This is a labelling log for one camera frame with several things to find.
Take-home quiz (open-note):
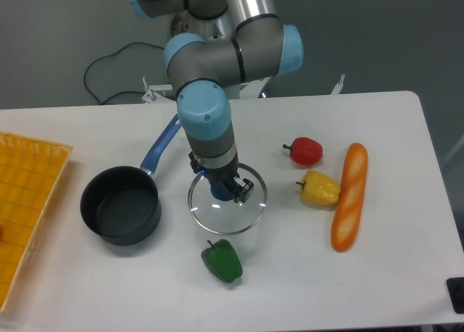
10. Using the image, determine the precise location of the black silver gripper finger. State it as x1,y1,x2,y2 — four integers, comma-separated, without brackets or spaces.
222,176,254,203

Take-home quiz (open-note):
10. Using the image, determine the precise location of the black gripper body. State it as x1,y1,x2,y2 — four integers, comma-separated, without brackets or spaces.
188,152,239,193

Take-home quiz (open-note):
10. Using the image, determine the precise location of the glass lid with blue knob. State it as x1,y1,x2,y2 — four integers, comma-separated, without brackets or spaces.
187,163,268,236

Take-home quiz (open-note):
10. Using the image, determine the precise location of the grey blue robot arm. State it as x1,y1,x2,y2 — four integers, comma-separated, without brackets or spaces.
130,0,304,202

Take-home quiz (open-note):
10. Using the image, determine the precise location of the red toy bell pepper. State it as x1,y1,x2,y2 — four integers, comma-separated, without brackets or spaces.
282,137,323,167

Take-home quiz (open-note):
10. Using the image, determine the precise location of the green toy bell pepper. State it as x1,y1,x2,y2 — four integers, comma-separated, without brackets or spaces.
201,238,243,283

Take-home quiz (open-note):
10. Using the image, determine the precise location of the yellow toy bell pepper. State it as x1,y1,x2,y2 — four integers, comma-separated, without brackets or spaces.
296,170,341,206

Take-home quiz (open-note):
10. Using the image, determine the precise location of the orange toy baguette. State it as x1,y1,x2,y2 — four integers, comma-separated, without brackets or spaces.
331,143,368,252

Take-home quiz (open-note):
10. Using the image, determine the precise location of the yellow woven basket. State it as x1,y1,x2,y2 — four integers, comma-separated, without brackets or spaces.
1,132,73,312

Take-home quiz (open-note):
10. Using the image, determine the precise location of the black table corner object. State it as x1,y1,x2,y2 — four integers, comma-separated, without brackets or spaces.
446,277,464,314

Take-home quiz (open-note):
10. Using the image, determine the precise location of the black saucepan with blue handle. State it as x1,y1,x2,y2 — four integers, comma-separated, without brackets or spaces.
80,115,181,246

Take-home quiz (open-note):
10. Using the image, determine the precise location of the white table bracket right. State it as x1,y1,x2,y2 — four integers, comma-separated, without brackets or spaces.
331,74,345,95

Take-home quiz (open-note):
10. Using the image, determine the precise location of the black cable on floor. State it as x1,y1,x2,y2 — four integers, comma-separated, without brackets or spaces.
83,41,167,105

